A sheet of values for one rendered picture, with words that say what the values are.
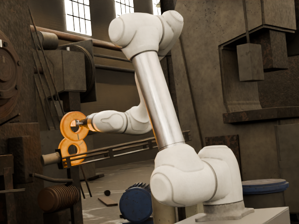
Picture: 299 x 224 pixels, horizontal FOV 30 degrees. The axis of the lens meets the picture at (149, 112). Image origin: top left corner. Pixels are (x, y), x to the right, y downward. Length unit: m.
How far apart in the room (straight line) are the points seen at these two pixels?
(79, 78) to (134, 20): 8.86
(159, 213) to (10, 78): 1.02
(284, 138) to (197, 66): 1.38
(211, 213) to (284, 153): 2.00
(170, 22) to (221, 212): 0.76
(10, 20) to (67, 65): 7.55
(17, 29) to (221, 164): 1.58
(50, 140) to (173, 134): 3.45
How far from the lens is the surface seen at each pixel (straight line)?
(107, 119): 2.52
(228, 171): 2.09
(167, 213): 2.93
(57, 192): 2.83
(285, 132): 4.07
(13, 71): 2.77
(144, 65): 2.08
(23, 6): 7.28
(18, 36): 3.21
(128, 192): 4.59
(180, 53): 5.20
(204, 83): 5.07
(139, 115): 2.60
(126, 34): 2.08
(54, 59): 10.74
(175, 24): 2.22
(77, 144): 2.98
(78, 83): 10.88
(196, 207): 2.90
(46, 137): 5.39
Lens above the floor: 0.74
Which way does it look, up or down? 2 degrees up
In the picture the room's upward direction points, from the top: 5 degrees counter-clockwise
